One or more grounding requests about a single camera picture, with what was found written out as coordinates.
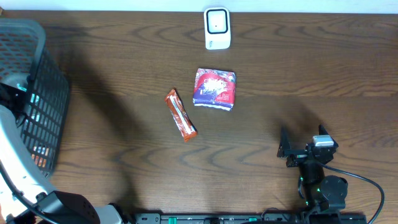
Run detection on grey plastic mesh basket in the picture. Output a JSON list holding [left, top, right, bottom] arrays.
[[1, 18, 70, 177]]

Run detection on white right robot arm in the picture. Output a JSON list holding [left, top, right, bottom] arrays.
[[277, 125, 348, 212]]

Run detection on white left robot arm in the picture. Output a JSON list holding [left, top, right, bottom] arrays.
[[1, 84, 288, 224]]

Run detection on orange snack bar wrapper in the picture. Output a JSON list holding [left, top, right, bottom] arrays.
[[164, 88, 198, 142]]

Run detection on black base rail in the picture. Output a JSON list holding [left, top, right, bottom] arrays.
[[133, 211, 367, 224]]

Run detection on purple red snack packet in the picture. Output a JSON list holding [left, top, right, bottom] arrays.
[[193, 68, 236, 111]]

